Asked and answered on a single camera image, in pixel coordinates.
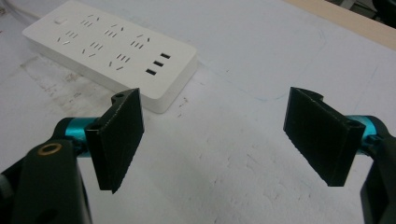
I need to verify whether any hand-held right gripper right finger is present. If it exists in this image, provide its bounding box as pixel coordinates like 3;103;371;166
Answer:
282;86;389;188

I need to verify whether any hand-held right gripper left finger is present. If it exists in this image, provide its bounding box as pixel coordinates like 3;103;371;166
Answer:
53;87;146;195

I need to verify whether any white power strip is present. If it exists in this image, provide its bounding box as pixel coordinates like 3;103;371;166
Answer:
21;0;199;114

